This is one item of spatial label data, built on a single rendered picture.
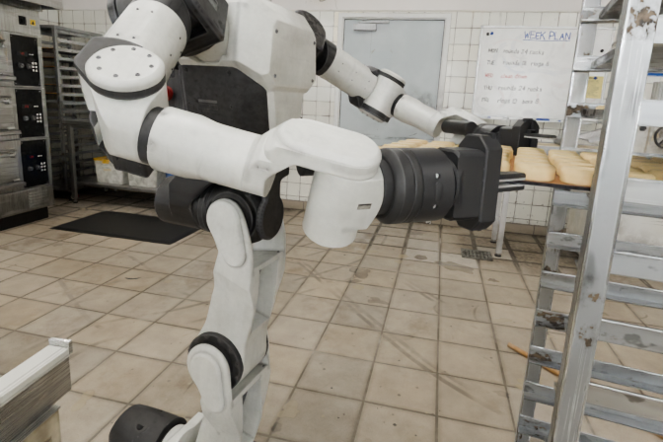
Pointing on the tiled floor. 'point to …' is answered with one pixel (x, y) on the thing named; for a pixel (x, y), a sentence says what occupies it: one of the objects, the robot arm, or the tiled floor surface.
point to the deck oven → (24, 106)
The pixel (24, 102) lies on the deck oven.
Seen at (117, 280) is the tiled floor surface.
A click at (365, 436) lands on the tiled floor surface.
